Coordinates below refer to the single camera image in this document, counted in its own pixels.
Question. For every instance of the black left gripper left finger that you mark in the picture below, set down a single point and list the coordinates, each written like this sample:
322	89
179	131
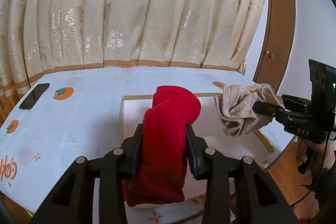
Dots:
71	199

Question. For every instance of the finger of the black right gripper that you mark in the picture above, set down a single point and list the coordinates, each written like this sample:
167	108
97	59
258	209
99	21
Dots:
295	103
280	113

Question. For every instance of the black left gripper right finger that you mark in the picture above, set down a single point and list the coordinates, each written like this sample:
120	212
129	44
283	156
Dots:
258	198

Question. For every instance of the beige underwear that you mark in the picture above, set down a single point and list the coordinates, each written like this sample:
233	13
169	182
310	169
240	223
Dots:
235	105

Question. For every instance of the red underwear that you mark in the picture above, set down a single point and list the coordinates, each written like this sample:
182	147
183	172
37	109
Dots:
161	175

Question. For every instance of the person's hand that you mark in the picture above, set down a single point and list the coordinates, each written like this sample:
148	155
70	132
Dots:
325	154

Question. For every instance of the brown wooden door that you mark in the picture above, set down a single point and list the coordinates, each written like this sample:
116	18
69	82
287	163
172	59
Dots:
278	40

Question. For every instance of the white shallow cardboard box lid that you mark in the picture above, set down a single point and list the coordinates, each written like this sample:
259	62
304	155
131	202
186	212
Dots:
209	127

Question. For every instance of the white persimmon print tablecloth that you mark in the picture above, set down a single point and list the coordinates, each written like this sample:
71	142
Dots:
80	115

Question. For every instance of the black smartphone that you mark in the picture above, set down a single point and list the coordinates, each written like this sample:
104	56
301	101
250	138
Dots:
32	98

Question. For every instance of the beige floral curtain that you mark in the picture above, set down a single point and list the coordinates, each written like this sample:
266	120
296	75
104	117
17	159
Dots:
47	36

